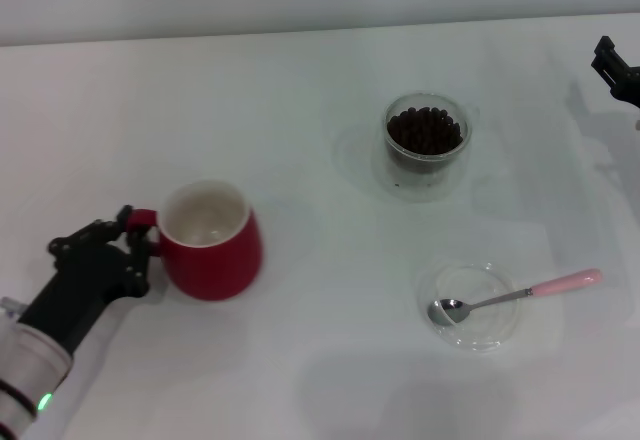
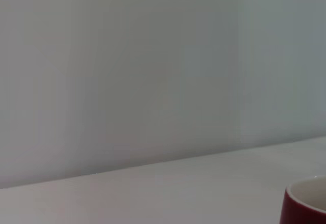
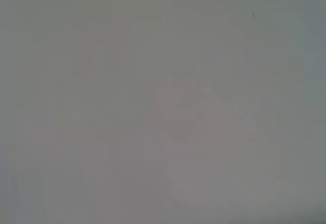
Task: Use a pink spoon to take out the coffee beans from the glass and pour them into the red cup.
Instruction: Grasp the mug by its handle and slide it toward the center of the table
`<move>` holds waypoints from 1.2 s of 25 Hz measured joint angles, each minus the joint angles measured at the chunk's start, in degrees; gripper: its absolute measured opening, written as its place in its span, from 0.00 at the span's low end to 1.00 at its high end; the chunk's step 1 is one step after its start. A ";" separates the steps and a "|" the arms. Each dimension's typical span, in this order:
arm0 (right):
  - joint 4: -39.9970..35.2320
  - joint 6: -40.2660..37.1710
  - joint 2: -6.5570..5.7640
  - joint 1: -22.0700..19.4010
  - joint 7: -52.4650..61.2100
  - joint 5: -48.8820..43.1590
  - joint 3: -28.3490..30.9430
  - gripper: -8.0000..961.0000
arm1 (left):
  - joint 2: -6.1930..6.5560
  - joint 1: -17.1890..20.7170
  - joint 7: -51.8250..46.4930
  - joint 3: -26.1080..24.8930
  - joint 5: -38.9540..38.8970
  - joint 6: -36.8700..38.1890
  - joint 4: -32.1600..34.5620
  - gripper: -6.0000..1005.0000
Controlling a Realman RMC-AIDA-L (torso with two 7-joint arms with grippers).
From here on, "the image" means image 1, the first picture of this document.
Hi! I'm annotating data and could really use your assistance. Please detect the pink handled metal spoon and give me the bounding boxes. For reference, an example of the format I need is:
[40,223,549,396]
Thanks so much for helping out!
[427,268,604,326]

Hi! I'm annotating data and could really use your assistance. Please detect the red ceramic mug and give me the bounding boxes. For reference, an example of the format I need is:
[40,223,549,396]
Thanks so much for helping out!
[127,179,265,302]

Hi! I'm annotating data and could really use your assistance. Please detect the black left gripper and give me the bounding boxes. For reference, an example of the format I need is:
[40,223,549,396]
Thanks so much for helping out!
[17,204,152,357]

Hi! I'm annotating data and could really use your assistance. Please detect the clear glass cup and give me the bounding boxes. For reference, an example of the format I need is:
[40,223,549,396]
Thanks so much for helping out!
[372,90,482,204]

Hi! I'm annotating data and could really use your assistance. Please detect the clear glass saucer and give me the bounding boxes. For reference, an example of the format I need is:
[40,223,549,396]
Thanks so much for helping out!
[416,261,521,354]

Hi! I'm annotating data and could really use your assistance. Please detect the coffee bean heap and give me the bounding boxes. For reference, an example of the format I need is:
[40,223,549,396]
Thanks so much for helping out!
[386,106,464,156]

